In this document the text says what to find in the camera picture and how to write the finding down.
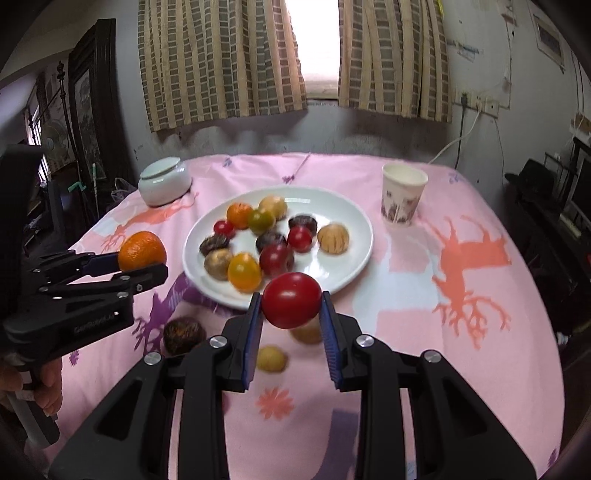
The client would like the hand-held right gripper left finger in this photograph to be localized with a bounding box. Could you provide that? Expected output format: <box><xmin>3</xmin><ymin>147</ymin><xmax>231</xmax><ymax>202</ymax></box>
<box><xmin>48</xmin><ymin>291</ymin><xmax>265</xmax><ymax>480</ymax></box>

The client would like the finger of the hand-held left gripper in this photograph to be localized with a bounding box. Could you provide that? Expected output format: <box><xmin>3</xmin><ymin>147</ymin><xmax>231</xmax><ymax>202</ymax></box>
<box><xmin>30</xmin><ymin>249</ymin><xmax>123</xmax><ymax>287</ymax></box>
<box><xmin>39</xmin><ymin>263</ymin><xmax>168</xmax><ymax>303</ymax></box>

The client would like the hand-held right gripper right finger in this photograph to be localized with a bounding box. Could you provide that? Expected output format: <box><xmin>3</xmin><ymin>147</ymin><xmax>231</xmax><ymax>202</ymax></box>
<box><xmin>321</xmin><ymin>291</ymin><xmax>539</xmax><ymax>480</ymax></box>

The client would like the large orange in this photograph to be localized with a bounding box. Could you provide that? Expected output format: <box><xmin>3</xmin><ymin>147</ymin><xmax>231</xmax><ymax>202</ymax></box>
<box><xmin>117</xmin><ymin>231</ymin><xmax>167</xmax><ymax>272</ymax></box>

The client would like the yellow orange tomato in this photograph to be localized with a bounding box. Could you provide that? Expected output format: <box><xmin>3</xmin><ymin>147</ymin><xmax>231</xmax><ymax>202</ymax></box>
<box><xmin>228</xmin><ymin>252</ymin><xmax>263</xmax><ymax>292</ymax></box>

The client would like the white oval plate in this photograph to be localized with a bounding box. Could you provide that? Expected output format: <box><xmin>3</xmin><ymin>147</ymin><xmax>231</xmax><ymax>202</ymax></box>
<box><xmin>182</xmin><ymin>186</ymin><xmax>374</xmax><ymax>310</ymax></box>

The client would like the striped pepino melon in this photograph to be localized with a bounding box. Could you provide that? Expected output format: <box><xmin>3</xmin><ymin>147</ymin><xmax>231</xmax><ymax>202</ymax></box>
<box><xmin>317</xmin><ymin>223</ymin><xmax>350</xmax><ymax>254</ymax></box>

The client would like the dark water chestnut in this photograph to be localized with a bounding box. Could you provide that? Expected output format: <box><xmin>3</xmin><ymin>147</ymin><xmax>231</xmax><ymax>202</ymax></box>
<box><xmin>288</xmin><ymin>214</ymin><xmax>318</xmax><ymax>234</ymax></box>
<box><xmin>255</xmin><ymin>230</ymin><xmax>288</xmax><ymax>254</ymax></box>
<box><xmin>199</xmin><ymin>233</ymin><xmax>232</xmax><ymax>258</ymax></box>
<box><xmin>163</xmin><ymin>316</ymin><xmax>207</xmax><ymax>356</ymax></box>

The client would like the green yellow tomato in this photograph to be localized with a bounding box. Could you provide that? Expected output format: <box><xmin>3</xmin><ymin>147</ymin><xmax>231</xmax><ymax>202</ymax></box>
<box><xmin>248</xmin><ymin>209</ymin><xmax>277</xmax><ymax>236</ymax></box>

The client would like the pale yellow fruit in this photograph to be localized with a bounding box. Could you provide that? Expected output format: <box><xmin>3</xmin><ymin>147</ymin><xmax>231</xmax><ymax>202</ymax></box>
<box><xmin>259</xmin><ymin>195</ymin><xmax>288</xmax><ymax>221</ymax></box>

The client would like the person's left hand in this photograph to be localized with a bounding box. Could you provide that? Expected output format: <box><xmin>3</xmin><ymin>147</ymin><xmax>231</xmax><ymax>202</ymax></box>
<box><xmin>0</xmin><ymin>357</ymin><xmax>63</xmax><ymax>418</ymax></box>

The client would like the small tan longan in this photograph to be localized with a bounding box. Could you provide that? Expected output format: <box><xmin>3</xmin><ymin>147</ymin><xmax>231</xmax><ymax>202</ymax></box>
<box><xmin>256</xmin><ymin>345</ymin><xmax>289</xmax><ymax>374</ymax></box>
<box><xmin>290</xmin><ymin>318</ymin><xmax>324</xmax><ymax>344</ymax></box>

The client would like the tan round fruit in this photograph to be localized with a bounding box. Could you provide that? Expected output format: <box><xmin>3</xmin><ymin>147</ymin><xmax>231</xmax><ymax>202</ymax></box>
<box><xmin>204</xmin><ymin>248</ymin><xmax>234</xmax><ymax>281</ymax></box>

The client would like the pink printed tablecloth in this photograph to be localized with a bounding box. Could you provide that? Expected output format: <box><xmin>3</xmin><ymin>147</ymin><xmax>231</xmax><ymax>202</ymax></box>
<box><xmin>48</xmin><ymin>152</ymin><xmax>566</xmax><ymax>480</ymax></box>

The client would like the red plum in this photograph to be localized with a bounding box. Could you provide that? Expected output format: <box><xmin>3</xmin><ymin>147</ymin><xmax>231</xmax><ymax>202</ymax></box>
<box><xmin>259</xmin><ymin>244</ymin><xmax>295</xmax><ymax>278</ymax></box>

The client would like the white ceramic lidded jar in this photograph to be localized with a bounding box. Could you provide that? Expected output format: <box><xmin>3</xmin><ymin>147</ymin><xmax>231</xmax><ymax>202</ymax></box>
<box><xmin>137</xmin><ymin>157</ymin><xmax>192</xmax><ymax>207</ymax></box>

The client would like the small mandarin orange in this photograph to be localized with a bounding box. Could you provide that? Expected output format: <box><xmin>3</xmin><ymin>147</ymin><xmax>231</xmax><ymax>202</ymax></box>
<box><xmin>226</xmin><ymin>202</ymin><xmax>254</xmax><ymax>230</ymax></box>

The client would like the standing fan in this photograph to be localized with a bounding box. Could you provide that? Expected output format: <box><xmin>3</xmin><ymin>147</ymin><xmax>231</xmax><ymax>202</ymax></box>
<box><xmin>41</xmin><ymin>119</ymin><xmax>70</xmax><ymax>162</ymax></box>

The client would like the dark wooden framed picture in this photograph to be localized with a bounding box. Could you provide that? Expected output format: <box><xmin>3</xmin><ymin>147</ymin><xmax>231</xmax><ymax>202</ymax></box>
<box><xmin>68</xmin><ymin>18</ymin><xmax>134</xmax><ymax>185</ymax></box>

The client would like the printed paper cup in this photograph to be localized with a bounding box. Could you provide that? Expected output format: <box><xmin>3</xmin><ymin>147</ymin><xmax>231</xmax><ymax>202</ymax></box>
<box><xmin>381</xmin><ymin>163</ymin><xmax>428</xmax><ymax>226</ymax></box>

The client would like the checked beige curtain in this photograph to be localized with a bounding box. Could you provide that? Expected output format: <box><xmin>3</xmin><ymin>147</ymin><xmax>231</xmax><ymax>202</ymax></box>
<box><xmin>338</xmin><ymin>0</ymin><xmax>453</xmax><ymax>123</ymax></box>
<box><xmin>137</xmin><ymin>0</ymin><xmax>308</xmax><ymax>133</ymax></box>

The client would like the black hat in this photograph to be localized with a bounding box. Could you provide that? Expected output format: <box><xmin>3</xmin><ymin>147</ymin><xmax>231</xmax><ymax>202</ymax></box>
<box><xmin>504</xmin><ymin>159</ymin><xmax>557</xmax><ymax>197</ymax></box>

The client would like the computer monitor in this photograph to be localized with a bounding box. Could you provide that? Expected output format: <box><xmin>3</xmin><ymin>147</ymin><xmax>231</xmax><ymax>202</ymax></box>
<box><xmin>570</xmin><ymin>152</ymin><xmax>591</xmax><ymax>217</ymax></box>

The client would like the white power cable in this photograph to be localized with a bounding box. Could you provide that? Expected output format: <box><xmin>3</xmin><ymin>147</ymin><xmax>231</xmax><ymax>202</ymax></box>
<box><xmin>427</xmin><ymin>108</ymin><xmax>481</xmax><ymax>164</ymax></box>

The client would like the white wall power strip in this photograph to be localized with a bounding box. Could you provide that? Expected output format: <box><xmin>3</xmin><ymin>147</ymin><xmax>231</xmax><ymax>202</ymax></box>
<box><xmin>455</xmin><ymin>90</ymin><xmax>500</xmax><ymax>118</ymax></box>

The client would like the framed wall vent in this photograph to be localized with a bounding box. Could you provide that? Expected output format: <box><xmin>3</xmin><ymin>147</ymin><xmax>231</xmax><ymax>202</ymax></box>
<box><xmin>530</xmin><ymin>14</ymin><xmax>566</xmax><ymax>70</ymax></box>

